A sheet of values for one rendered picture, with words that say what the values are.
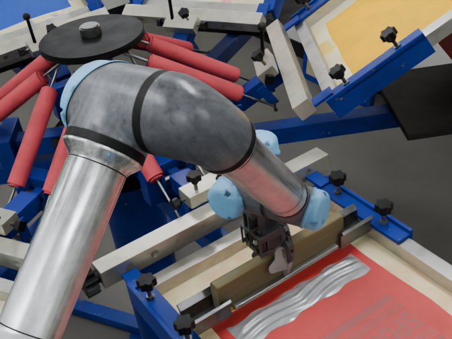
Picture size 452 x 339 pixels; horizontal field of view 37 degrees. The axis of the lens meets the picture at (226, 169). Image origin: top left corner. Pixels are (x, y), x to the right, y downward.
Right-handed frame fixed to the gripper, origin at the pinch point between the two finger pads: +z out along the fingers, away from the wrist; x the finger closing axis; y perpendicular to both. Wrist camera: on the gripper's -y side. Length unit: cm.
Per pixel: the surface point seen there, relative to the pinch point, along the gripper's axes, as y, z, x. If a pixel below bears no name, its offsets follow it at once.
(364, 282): -13.8, 5.3, 12.6
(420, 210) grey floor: -133, 101, -73
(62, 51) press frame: 11, -31, -81
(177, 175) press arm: 1.3, -3.2, -42.5
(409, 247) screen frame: -26.5, 1.9, 13.8
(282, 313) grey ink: 6.4, 4.7, 8.2
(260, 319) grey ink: 11.0, 4.9, 6.2
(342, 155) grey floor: -137, 101, -133
